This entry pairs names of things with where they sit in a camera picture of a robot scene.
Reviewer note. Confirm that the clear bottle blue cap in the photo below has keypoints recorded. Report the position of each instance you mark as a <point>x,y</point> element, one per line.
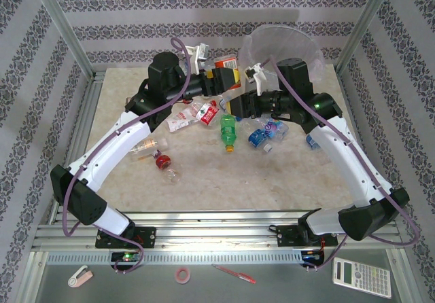
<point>249,124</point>

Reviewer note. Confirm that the small blue-capped water bottle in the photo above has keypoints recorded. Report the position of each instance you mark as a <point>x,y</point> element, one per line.
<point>224,103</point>

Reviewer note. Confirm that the green bottle orange cap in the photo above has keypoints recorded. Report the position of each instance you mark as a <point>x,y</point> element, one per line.
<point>227,129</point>

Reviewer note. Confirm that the clear bottle rainbow label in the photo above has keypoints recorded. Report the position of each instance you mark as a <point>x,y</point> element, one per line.
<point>272,126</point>

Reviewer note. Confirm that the clear bottle red green label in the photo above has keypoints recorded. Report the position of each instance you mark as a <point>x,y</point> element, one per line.
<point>208,113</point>

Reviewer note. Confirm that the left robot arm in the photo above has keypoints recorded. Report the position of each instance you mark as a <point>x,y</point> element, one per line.
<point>112,140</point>

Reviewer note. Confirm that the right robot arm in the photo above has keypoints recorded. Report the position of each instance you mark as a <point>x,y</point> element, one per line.
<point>340,153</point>

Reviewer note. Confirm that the clear plastic bin liner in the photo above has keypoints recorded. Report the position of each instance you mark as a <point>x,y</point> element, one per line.
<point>289,41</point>

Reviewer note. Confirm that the clear bottle orange white label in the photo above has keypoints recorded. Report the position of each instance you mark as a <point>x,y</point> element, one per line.
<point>149,145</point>

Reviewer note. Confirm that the small circuit board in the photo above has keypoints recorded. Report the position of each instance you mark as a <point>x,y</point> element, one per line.
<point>126,257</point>
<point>311,257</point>

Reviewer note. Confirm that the red pen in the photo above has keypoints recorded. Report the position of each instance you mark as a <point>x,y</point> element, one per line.
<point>238,276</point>

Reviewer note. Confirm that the pink tape roll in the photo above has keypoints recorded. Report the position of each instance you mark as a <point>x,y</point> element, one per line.
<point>177,276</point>

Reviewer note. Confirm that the white scientific calculator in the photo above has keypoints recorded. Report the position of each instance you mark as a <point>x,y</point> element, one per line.
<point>363,279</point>

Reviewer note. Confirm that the pink white stapler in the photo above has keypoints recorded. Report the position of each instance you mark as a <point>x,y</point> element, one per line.
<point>81,277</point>

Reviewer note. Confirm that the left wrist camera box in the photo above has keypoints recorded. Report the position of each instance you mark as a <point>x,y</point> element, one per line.
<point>198,56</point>

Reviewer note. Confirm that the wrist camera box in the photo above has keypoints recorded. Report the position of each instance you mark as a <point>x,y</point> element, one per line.
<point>198,56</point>
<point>256,75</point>

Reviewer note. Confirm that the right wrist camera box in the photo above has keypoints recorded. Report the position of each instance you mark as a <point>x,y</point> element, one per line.
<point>256,75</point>

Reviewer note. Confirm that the aluminium mounting rail assembly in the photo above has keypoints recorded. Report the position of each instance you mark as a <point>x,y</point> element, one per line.
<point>210,231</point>

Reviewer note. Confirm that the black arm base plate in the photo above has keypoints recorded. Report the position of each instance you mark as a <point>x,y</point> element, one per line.
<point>147,236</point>
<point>287,236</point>

